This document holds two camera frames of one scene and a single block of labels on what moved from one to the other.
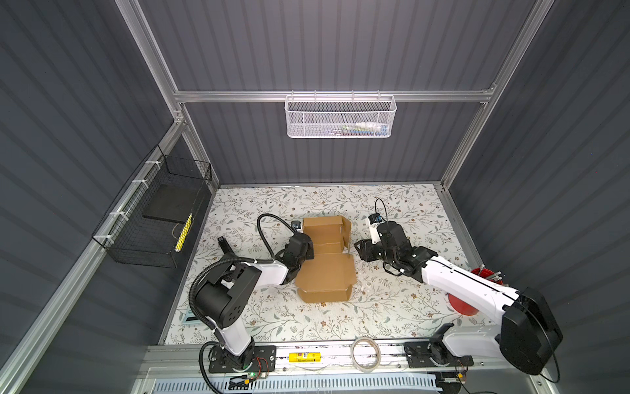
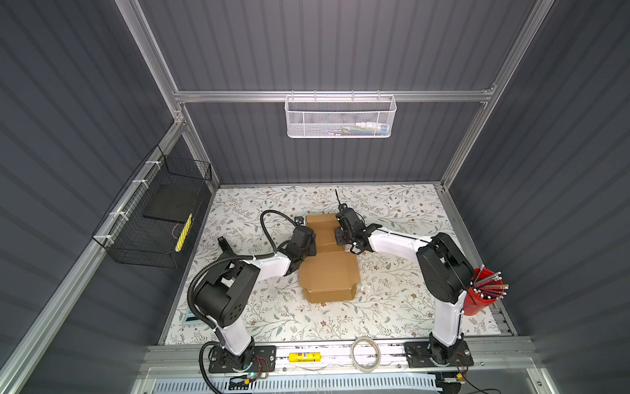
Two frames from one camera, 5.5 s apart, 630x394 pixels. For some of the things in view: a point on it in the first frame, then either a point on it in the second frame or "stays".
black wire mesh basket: (152, 217) stays
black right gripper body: (375, 251) to (342, 238)
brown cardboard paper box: (330, 275) stays
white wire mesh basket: (340, 116) stays
